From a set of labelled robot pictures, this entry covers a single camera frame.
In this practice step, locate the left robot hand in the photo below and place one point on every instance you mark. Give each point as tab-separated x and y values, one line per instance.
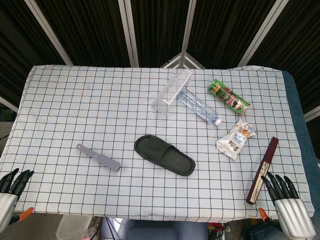
7	202

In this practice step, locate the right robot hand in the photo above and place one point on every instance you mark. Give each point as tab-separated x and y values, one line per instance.
292	215

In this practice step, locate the grey cleaning brush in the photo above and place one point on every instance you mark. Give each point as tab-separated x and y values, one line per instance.
102	160

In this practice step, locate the black slipper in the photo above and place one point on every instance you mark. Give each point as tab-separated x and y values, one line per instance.
172	160

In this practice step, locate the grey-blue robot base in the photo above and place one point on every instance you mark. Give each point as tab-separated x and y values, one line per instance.
165	231

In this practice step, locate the dark red long box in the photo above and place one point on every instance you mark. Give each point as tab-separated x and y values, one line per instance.
262	170

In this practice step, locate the clear plastic bin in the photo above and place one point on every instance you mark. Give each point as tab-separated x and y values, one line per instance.
72	227

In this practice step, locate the blue underlay cloth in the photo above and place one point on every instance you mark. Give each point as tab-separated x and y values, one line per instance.
303	130

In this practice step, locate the white snack bag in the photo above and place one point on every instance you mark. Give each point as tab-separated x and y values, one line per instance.
235	142

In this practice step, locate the checkered white tablecloth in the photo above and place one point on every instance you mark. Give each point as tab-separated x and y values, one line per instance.
75	100

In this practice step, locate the green chips can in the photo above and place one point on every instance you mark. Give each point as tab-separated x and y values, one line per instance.
227	96

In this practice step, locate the clear plastic water bottle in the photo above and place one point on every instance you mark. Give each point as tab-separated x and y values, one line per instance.
200	107

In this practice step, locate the white partition frame post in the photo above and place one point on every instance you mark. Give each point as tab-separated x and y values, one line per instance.
187	30
128	32
48	31
260	31

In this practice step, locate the white partition foot frame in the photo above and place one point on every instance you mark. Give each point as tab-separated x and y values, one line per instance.
182	58

